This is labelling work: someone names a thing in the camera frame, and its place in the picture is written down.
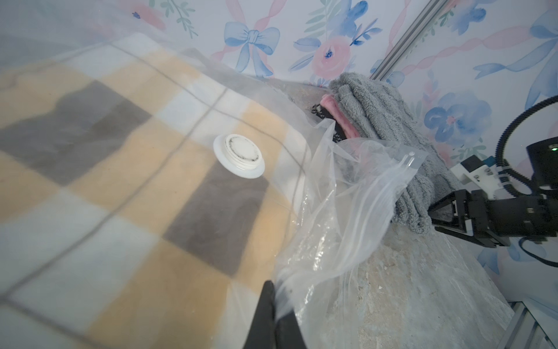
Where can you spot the grey fluffy blanket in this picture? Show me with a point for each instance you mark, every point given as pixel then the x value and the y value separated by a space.
pixel 378 112

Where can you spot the white round bag valve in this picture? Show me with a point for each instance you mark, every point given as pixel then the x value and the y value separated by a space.
pixel 239 155

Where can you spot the orange cream striped blanket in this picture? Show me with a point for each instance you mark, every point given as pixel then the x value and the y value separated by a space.
pixel 119 226

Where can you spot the right aluminium corner post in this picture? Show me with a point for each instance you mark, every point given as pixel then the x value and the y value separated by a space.
pixel 402 38

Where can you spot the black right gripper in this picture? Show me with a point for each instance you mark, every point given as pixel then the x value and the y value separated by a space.
pixel 492 223

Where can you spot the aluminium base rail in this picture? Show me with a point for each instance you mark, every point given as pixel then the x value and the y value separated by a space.
pixel 532 326

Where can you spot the pink fluffy blanket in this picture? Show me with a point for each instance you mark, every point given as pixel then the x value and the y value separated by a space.
pixel 344 127

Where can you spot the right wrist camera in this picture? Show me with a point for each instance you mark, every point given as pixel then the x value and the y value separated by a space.
pixel 476 171

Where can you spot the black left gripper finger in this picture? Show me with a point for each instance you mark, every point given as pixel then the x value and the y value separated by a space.
pixel 267 332

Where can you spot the clear plastic vacuum bag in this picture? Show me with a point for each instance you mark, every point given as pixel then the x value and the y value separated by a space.
pixel 349 189

